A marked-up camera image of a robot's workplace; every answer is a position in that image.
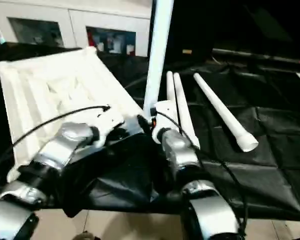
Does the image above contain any black rod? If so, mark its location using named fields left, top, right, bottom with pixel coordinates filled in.
left=211, top=48, right=300, bottom=66

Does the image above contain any black box with gold label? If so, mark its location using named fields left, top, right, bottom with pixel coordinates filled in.
left=164, top=0, right=217, bottom=67

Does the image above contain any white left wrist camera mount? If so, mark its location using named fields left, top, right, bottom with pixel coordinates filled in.
left=94, top=108, right=126, bottom=149

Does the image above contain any black mat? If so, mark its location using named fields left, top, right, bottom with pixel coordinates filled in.
left=0, top=41, right=300, bottom=222

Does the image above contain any white cabinet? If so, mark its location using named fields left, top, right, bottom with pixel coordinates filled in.
left=0, top=0, right=152, bottom=58

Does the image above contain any white plastic table leg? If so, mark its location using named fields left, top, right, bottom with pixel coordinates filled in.
left=142, top=0, right=175, bottom=118
left=166, top=70, right=176, bottom=102
left=193, top=72, right=259, bottom=153
left=173, top=72, right=201, bottom=150

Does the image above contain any dark left robot foot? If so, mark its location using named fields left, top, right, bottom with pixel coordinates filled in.
left=74, top=231, right=101, bottom=240

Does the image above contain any white plastic table top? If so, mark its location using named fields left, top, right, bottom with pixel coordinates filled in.
left=0, top=46, right=151, bottom=183

